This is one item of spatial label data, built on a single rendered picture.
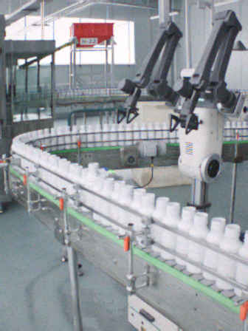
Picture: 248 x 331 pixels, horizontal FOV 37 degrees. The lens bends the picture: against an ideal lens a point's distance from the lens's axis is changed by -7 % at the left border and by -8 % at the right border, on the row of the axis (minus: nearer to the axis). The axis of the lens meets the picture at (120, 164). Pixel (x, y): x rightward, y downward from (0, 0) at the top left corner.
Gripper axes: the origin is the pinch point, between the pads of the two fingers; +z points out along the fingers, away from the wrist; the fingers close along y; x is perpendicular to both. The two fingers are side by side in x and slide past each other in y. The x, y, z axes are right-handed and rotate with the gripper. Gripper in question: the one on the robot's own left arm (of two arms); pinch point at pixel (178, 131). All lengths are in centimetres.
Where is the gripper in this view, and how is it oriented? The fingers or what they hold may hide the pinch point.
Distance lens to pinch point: 167.9
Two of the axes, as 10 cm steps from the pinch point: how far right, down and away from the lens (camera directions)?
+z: -4.1, 9.0, -1.2
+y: 5.7, 1.5, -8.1
